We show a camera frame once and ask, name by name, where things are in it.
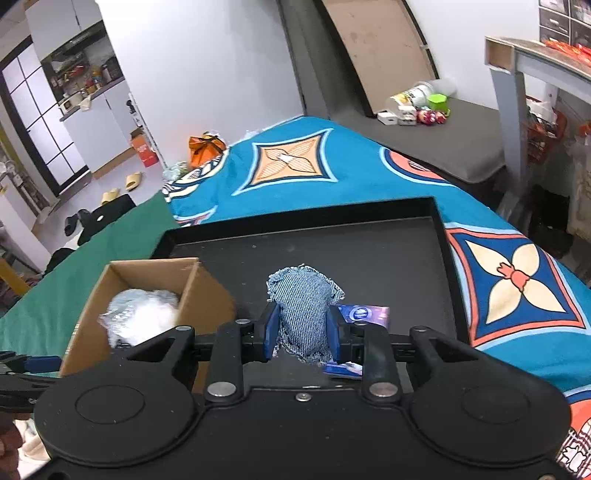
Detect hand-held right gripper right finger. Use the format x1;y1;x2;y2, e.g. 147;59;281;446
327;305;481;401

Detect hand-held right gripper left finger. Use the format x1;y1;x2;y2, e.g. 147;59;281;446
111;302;281;401

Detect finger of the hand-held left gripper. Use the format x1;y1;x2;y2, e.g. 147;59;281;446
0;352;63;376
0;375;51;412

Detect blue denim pouch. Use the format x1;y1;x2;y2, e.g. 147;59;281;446
267;264;345;367

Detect brown cardboard box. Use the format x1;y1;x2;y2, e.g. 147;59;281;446
59;257;237;393

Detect black tray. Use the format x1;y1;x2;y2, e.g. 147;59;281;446
150;196;472;398

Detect clear bubble wrap bag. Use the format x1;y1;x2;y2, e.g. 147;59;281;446
98;288;181;348

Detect person's left hand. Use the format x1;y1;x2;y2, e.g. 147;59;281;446
0;418;23;480

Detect purple tissue packet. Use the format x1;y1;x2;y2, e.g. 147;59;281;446
323;305;391;379

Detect green cloth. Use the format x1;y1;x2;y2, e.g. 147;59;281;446
0;191;181;356

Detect yellow pole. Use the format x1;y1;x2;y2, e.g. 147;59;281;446
0;256;31;296

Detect pair of black slippers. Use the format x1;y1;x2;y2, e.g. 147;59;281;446
64;209;92;236

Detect black chair back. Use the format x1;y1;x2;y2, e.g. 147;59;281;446
76;194;137;245

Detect teal printed blanket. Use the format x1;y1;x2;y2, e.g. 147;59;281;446
161;115;591;480

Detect clear plastic bag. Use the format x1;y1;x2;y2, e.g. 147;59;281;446
161;161;190;183

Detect orange bag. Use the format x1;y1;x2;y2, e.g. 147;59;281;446
188;133;227;168

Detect orange cardboard box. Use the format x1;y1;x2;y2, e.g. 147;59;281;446
130;128;159;168

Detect black framed glass door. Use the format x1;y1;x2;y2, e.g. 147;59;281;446
0;37;93;197

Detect grey mattress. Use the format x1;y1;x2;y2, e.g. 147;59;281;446
332;95;506;183

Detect dark bag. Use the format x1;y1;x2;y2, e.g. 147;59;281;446
529;185;573;259

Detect white plastic jar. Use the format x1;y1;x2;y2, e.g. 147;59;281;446
390;78;458;109

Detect dark grey upright panel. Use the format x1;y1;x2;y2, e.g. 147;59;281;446
277;0;370;121

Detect red basket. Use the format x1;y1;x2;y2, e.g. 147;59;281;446
526;97;568;164

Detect kitchen shelf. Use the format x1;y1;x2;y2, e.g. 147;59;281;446
41;21;125;116

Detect brown leaning board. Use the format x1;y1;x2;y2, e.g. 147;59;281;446
318;0;439;118

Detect white table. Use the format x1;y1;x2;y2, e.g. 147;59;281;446
485;37;591;185

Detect red snack packets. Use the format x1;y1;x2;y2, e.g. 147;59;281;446
542;39;591;63

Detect black storage boxes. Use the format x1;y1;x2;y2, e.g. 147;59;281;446
538;0;591;47

